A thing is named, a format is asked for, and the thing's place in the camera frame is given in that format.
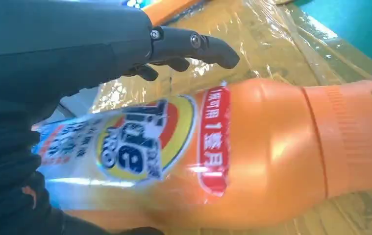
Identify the yellow taped sheet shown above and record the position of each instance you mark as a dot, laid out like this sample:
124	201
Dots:
270	48

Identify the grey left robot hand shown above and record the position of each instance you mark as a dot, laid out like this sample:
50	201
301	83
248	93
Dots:
59	48

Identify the orange detergent bottle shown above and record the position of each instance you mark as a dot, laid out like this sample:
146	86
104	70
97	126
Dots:
169	9
270	146

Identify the green table mat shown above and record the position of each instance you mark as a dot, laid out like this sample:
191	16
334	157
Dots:
361	26

